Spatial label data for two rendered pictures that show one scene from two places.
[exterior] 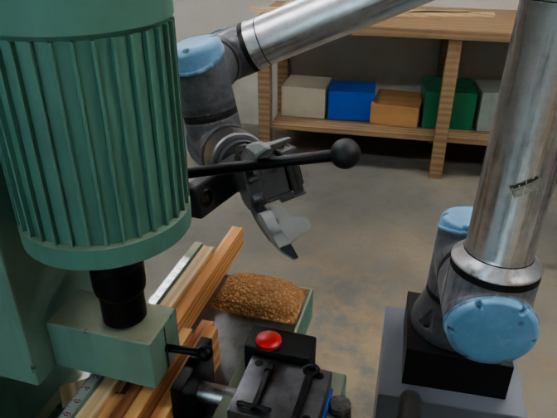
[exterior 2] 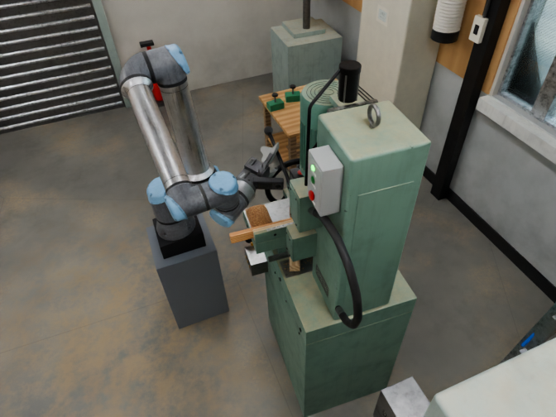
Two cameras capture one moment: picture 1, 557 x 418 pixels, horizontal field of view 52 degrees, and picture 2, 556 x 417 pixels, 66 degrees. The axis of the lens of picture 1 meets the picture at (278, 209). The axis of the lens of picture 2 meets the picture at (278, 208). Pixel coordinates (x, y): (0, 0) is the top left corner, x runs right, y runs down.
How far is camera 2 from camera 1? 1.84 m
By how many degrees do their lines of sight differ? 89
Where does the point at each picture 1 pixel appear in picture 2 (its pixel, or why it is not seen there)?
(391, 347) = (186, 256)
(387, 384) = (209, 249)
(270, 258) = not seen: outside the picture
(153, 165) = not seen: hidden behind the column
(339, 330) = (88, 388)
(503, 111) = (192, 124)
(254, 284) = (261, 212)
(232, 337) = (282, 213)
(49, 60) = not seen: hidden behind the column
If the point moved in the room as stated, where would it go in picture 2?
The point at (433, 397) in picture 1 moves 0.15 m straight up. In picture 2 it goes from (207, 235) to (203, 214)
